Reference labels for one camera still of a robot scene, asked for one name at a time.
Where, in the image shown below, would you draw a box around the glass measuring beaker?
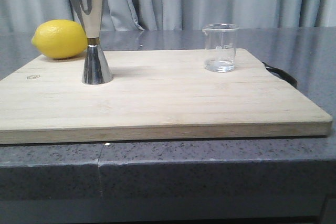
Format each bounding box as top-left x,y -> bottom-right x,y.
202,23 -> 239,73

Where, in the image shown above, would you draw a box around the steel double jigger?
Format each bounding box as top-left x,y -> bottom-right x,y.
70,0 -> 112,85

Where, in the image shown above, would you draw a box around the wooden cutting board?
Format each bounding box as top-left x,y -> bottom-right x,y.
1,49 -> 332,144

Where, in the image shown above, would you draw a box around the yellow lemon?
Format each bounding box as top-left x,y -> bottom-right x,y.
31,19 -> 88,59

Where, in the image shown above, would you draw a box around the black board strap handle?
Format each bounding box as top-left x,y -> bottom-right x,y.
263,62 -> 298,88

